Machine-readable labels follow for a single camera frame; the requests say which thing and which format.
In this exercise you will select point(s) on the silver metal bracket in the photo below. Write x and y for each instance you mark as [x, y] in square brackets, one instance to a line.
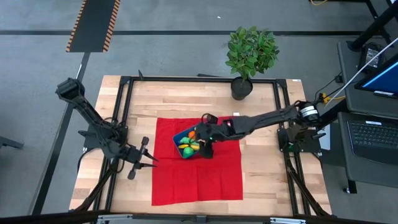
[115, 218]
[287, 221]

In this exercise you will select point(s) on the black crossbar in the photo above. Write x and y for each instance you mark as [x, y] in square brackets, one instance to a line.
[46, 217]

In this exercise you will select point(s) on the grey metal foot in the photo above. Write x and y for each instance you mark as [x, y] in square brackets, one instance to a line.
[9, 143]

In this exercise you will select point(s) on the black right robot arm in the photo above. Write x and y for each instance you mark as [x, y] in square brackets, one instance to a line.
[267, 119]

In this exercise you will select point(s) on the white paper tag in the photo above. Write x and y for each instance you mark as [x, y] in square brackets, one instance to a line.
[236, 114]

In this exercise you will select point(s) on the black power adapter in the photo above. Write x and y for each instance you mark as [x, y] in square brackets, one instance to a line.
[370, 56]

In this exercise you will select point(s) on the yellow toy banana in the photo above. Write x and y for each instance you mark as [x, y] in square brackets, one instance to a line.
[195, 147]

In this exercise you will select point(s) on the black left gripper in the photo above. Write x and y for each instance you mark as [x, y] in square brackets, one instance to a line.
[135, 157]

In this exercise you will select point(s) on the black plant pot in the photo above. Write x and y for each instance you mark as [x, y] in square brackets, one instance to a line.
[241, 90]

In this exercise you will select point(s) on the grey desk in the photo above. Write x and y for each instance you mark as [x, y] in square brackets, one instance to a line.
[348, 77]

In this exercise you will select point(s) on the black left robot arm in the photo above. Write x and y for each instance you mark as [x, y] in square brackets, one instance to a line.
[93, 121]

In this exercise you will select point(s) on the red cloth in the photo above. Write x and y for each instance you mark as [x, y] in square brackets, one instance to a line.
[199, 183]

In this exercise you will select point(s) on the monitor with blue screen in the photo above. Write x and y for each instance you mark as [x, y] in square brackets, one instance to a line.
[384, 79]

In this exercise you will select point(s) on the blue plastic tupperware container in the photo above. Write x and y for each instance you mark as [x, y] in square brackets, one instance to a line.
[177, 140]

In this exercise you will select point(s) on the green artificial plant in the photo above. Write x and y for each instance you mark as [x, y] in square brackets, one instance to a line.
[252, 51]

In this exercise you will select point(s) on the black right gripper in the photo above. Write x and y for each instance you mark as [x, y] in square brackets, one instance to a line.
[206, 137]

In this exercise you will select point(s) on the black aluminium table frame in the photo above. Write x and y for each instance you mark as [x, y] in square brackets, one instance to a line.
[186, 79]

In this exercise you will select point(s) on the black stand legs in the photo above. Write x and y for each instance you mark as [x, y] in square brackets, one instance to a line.
[373, 28]

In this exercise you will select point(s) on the black orange striped floor mat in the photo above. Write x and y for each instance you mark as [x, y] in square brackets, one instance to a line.
[93, 25]

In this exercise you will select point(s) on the black laptop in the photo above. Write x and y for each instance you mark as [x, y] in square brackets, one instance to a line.
[373, 137]

